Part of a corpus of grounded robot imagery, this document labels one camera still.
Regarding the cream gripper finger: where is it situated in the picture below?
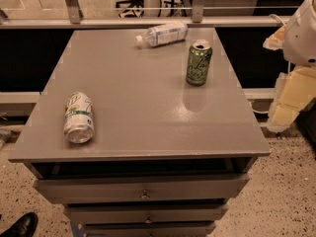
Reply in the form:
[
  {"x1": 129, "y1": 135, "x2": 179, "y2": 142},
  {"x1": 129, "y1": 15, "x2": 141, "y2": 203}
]
[
  {"x1": 263, "y1": 26, "x2": 285, "y2": 50},
  {"x1": 267, "y1": 66, "x2": 316, "y2": 132}
]

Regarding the green LaCroix can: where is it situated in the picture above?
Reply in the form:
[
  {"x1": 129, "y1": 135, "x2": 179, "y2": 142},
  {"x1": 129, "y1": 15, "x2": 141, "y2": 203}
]
[{"x1": 186, "y1": 39, "x2": 212, "y2": 86}]

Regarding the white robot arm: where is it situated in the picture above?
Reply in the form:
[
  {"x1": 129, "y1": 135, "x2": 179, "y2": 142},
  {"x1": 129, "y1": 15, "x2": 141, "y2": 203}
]
[{"x1": 263, "y1": 0, "x2": 316, "y2": 132}]

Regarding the white 7up can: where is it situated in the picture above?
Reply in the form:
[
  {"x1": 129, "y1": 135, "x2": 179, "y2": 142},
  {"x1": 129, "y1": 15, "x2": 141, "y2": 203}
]
[{"x1": 63, "y1": 92, "x2": 95, "y2": 144}]

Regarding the clear plastic water bottle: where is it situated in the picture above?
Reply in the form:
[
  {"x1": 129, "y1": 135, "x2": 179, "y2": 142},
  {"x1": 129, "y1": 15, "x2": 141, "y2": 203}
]
[{"x1": 136, "y1": 22, "x2": 189, "y2": 47}]

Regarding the top grey drawer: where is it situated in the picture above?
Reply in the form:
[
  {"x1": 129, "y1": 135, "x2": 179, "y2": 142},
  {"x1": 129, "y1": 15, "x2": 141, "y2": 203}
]
[{"x1": 34, "y1": 174, "x2": 249, "y2": 204}]

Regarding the grey drawer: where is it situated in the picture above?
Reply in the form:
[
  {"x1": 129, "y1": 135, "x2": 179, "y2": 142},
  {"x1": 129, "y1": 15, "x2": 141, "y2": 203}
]
[
  {"x1": 65, "y1": 204, "x2": 228, "y2": 224},
  {"x1": 34, "y1": 174, "x2": 249, "y2": 204},
  {"x1": 85, "y1": 222, "x2": 215, "y2": 237}
]

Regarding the black office chair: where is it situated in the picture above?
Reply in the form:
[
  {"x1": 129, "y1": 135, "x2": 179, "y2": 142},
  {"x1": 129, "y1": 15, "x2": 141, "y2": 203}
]
[{"x1": 116, "y1": 0, "x2": 144, "y2": 18}]

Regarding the grey drawer cabinet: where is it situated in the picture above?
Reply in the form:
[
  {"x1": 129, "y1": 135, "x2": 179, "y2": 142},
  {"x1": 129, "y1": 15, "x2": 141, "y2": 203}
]
[{"x1": 8, "y1": 27, "x2": 272, "y2": 237}]

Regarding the bottom grey drawer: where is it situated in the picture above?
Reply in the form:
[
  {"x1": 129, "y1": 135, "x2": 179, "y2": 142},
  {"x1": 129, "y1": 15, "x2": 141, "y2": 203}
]
[{"x1": 85, "y1": 222, "x2": 215, "y2": 237}]

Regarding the middle grey drawer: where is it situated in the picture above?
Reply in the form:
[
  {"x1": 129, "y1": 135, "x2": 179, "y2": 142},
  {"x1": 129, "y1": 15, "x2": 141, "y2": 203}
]
[{"x1": 65, "y1": 204, "x2": 228, "y2": 224}]

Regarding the black leather shoe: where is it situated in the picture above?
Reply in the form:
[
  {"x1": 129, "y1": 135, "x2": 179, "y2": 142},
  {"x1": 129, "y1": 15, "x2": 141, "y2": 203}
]
[{"x1": 0, "y1": 212, "x2": 39, "y2": 237}]

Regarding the white cable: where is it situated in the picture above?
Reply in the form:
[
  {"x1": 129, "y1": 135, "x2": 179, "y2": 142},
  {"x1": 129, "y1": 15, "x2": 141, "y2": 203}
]
[{"x1": 249, "y1": 101, "x2": 273, "y2": 116}]

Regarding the metal railing frame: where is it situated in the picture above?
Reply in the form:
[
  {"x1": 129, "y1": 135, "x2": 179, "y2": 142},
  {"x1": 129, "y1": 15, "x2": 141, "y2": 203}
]
[{"x1": 0, "y1": 0, "x2": 289, "y2": 29}]

